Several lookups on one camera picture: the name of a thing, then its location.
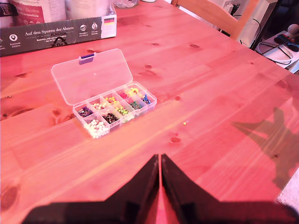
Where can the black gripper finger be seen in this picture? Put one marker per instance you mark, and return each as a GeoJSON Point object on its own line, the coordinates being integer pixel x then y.
{"type": "Point", "coordinates": [142, 186]}
{"type": "Point", "coordinates": [180, 186]}

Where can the pale rug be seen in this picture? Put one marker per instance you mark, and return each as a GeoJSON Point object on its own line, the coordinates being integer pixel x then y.
{"type": "Point", "coordinates": [290, 193]}

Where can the clear plastic pin box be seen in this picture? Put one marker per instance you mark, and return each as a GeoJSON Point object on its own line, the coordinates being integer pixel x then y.
{"type": "Point", "coordinates": [93, 74]}

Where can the grey cardboard can tray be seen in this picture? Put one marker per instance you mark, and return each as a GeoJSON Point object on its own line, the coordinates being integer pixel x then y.
{"type": "Point", "coordinates": [58, 35]}

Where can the wooden chair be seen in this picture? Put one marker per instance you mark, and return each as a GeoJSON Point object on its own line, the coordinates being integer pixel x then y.
{"type": "Point", "coordinates": [217, 14]}

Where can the dark blue black item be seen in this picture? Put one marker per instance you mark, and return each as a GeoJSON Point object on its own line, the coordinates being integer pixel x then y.
{"type": "Point", "coordinates": [283, 39]}

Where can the round wooden knob figure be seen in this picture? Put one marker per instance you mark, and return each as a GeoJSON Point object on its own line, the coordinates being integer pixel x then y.
{"type": "Point", "coordinates": [293, 30]}

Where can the white cabinet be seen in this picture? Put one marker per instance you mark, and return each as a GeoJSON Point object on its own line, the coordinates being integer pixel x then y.
{"type": "Point", "coordinates": [264, 9]}

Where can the tin can black label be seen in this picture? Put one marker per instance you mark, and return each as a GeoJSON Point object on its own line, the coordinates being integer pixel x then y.
{"type": "Point", "coordinates": [5, 21]}

